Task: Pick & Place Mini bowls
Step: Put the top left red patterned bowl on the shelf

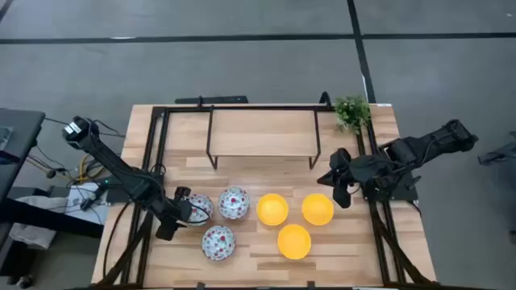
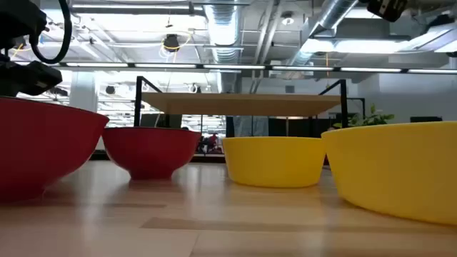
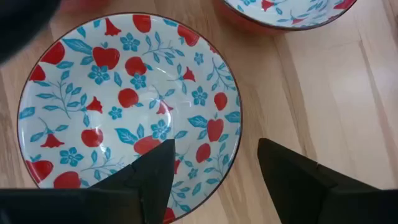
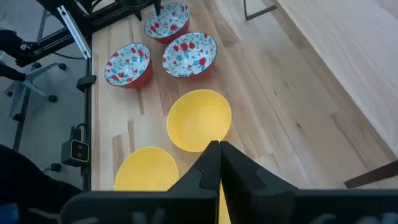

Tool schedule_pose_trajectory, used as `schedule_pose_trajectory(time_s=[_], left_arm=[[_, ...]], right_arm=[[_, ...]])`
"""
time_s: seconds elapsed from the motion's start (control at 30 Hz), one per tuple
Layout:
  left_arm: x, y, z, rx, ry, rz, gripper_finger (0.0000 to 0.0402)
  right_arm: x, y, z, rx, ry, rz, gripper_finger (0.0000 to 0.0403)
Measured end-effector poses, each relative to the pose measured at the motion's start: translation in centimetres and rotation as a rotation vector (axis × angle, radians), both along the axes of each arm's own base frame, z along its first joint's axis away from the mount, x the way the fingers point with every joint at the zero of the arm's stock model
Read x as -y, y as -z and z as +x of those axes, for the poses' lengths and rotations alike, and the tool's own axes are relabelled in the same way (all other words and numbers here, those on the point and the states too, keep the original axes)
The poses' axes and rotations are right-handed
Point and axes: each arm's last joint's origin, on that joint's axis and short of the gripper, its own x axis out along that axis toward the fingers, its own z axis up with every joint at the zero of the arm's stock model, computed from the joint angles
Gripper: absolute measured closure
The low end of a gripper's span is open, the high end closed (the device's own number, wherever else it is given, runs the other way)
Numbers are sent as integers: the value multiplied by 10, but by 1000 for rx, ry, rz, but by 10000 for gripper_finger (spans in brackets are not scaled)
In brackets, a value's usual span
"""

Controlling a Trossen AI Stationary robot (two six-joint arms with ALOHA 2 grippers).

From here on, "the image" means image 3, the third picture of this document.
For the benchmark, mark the red floral ceramic bowl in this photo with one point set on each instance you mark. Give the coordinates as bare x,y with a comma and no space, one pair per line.
93,93
295,12

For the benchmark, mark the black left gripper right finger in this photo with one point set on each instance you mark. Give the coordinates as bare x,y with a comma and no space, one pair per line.
292,180

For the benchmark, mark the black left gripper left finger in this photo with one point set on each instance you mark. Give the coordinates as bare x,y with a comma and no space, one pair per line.
152,180

